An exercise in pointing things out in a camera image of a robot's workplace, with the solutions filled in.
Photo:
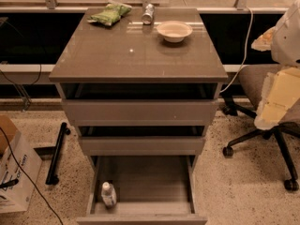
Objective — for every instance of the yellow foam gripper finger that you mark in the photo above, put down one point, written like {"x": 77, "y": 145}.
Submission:
{"x": 280, "y": 91}
{"x": 263, "y": 42}

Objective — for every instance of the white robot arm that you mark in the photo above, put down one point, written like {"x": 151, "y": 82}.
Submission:
{"x": 285, "y": 48}

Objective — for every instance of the grey drawer cabinet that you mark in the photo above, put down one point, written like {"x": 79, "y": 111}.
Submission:
{"x": 132, "y": 61}

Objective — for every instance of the bottom grey drawer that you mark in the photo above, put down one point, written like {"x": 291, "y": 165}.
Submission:
{"x": 150, "y": 190}

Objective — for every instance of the grey drawer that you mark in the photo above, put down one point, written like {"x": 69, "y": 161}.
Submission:
{"x": 95, "y": 112}
{"x": 150, "y": 190}
{"x": 145, "y": 140}

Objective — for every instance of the top grey drawer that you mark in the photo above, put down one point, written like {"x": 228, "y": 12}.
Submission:
{"x": 95, "y": 112}

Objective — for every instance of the middle grey drawer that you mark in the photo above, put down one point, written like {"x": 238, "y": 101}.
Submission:
{"x": 145, "y": 140}

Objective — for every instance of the grey office chair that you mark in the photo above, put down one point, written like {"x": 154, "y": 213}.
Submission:
{"x": 251, "y": 79}

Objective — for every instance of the white paper bowl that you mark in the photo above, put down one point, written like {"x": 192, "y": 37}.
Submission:
{"x": 174, "y": 31}

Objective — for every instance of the silver soda can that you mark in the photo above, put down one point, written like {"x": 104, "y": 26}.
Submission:
{"x": 148, "y": 15}

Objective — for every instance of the green snack bag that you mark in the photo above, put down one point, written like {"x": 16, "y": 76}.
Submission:
{"x": 111, "y": 14}

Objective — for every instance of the black metal bar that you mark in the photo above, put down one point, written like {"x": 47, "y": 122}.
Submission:
{"x": 52, "y": 177}

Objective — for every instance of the cardboard box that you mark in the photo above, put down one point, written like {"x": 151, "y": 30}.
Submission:
{"x": 19, "y": 163}

